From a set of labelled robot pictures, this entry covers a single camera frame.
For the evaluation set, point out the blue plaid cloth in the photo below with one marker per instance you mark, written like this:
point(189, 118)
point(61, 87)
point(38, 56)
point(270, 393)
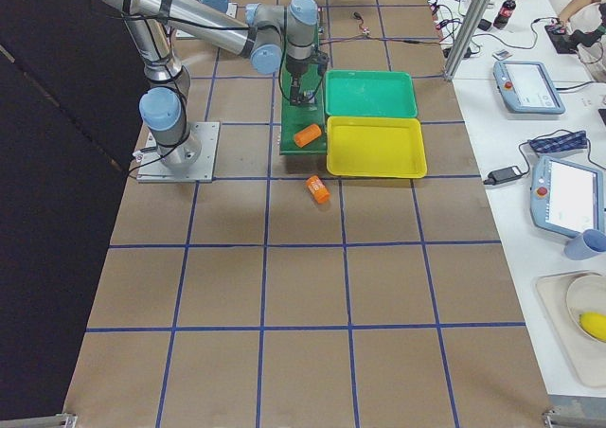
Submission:
point(569, 141)

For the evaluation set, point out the upper teach pendant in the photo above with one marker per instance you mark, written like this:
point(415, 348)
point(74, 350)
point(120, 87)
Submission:
point(526, 88)

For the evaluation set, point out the yellow banana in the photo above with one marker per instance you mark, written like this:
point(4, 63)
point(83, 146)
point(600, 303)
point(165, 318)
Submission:
point(594, 324)

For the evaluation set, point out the black side curtain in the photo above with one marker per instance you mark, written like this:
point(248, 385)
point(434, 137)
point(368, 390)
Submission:
point(71, 80)

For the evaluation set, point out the cream bowl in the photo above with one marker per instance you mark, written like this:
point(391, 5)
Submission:
point(585, 294)

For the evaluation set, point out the lower teach pendant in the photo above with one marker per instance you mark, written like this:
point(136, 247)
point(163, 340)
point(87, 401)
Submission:
point(566, 198)

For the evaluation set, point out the orange cylinder labelled 4680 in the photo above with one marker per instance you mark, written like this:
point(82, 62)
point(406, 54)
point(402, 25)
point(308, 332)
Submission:
point(317, 189)

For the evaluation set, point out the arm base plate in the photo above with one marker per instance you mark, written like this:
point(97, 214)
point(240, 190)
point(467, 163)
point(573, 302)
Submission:
point(192, 161)

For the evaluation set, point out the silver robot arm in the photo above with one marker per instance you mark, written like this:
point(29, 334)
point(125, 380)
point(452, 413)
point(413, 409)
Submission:
point(276, 40)

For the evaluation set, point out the green conveyor belt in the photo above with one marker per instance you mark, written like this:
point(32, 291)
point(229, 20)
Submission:
point(299, 41)

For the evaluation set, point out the teach pendant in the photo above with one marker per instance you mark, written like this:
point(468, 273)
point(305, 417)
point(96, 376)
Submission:
point(526, 88)
point(566, 198)

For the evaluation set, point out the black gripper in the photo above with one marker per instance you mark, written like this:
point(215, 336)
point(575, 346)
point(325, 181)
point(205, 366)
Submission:
point(296, 68)

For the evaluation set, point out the beige serving tray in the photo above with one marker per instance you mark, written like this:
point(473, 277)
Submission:
point(585, 355)

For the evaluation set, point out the yellow plastic tray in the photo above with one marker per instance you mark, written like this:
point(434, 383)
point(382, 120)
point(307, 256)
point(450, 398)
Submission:
point(379, 147)

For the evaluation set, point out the plain orange cylinder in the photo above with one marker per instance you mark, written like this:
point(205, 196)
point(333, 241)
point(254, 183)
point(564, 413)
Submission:
point(307, 135)

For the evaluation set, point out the aluminium frame post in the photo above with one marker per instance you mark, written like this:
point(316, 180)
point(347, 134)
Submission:
point(463, 38)

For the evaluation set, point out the cola bottle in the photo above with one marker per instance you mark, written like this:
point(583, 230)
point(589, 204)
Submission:
point(504, 13)

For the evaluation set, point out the green plastic tray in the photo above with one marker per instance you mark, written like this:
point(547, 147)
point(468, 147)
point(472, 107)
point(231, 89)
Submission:
point(370, 93)

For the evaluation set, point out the black power brick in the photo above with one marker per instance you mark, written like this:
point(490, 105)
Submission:
point(503, 175)

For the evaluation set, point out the blue plastic cup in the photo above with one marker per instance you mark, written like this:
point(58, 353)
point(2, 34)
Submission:
point(588, 244)

